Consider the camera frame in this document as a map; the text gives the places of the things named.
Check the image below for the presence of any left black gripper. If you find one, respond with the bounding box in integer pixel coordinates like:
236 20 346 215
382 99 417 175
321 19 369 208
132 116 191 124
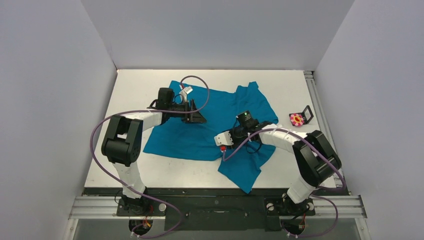
167 99 207 124

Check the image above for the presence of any blue t-shirt garment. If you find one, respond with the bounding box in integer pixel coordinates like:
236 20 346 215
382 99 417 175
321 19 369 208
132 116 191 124
143 82 279 194

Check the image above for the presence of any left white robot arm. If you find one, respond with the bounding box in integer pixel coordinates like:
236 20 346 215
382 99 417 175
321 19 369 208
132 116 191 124
101 86 207 215

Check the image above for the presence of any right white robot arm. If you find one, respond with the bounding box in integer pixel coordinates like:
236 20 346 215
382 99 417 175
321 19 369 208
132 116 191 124
214 111 342 214

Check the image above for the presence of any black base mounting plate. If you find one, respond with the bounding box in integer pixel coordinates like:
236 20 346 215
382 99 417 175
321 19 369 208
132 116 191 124
84 188 347 236

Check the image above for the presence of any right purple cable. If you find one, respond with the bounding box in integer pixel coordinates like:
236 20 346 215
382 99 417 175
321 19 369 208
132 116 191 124
221 128 347 239

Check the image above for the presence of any purple cable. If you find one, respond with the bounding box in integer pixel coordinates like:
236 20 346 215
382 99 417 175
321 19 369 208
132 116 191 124
221 128 347 239
90 75 211 240

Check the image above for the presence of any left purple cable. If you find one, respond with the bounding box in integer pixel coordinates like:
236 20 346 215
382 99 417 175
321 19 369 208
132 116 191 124
90 75 211 240

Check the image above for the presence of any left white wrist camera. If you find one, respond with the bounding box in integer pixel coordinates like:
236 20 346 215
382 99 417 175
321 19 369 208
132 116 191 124
179 86 193 103

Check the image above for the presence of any aluminium side rail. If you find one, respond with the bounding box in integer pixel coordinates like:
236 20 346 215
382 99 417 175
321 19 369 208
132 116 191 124
303 70 346 187

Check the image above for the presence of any aluminium front rail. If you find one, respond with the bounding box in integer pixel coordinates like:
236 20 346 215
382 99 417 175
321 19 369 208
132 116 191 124
69 195 367 220

